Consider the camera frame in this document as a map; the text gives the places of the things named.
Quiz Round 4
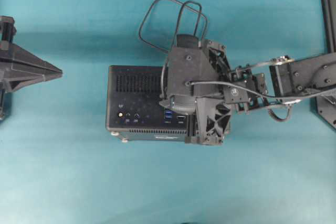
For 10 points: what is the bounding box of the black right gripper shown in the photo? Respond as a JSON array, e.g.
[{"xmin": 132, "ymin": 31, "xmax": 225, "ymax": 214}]
[{"xmin": 185, "ymin": 39, "xmax": 268, "ymax": 145}]

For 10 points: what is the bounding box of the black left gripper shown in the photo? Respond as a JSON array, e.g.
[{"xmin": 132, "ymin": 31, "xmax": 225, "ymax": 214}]
[{"xmin": 1, "ymin": 16, "xmax": 62, "ymax": 120}]

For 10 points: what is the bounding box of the black USB cable with plug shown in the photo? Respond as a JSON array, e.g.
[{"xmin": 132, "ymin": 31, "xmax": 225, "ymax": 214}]
[{"xmin": 138, "ymin": 0, "xmax": 211, "ymax": 54}]

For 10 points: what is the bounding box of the black mini PC box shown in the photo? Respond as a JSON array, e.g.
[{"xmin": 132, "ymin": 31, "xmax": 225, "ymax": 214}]
[{"xmin": 106, "ymin": 65, "xmax": 187, "ymax": 142}]

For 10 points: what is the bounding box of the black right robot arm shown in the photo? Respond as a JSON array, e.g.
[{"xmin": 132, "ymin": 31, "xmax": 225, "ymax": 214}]
[{"xmin": 177, "ymin": 40, "xmax": 335, "ymax": 145}]

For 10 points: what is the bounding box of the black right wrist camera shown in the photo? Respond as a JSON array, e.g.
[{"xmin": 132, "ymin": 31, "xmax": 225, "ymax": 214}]
[{"xmin": 160, "ymin": 34, "xmax": 229, "ymax": 114}]

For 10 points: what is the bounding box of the black metal frame rail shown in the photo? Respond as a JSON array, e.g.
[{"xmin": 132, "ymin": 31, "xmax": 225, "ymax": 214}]
[{"xmin": 321, "ymin": 0, "xmax": 335, "ymax": 53}]

